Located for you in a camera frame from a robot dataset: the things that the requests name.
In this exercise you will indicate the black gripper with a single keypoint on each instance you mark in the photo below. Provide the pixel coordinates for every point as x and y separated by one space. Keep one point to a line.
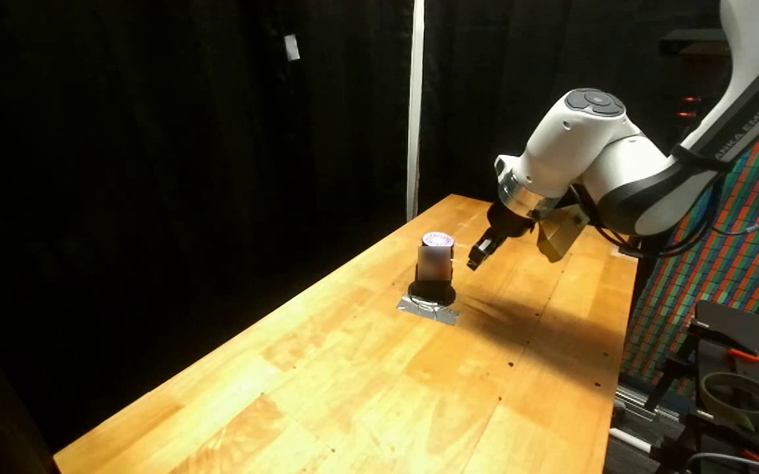
510 221

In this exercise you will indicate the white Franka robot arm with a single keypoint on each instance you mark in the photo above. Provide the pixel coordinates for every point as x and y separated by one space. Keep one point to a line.
608 147

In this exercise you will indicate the brown cup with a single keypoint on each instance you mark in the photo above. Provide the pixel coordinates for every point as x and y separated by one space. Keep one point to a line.
436 278

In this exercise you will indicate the grey flat plate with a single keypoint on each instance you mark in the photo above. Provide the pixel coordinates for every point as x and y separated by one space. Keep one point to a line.
442 311

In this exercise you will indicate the white vertical pole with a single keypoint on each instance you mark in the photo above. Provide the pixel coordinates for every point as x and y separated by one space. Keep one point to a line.
414 105

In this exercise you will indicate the colourful striped board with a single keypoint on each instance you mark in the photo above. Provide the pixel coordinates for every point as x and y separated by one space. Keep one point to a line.
740 253

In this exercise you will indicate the white tag on curtain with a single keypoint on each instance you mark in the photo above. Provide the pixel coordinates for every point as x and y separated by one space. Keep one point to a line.
293 47

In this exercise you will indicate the black side panel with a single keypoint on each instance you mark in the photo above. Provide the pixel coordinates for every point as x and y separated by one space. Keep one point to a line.
750 333

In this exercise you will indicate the grey tape roll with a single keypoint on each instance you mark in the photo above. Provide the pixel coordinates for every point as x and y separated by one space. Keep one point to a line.
740 406

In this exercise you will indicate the black curtain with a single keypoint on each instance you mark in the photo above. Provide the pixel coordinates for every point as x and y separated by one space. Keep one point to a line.
132 175

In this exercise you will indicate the metal rail frame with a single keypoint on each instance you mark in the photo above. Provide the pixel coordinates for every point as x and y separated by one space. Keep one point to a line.
643 412

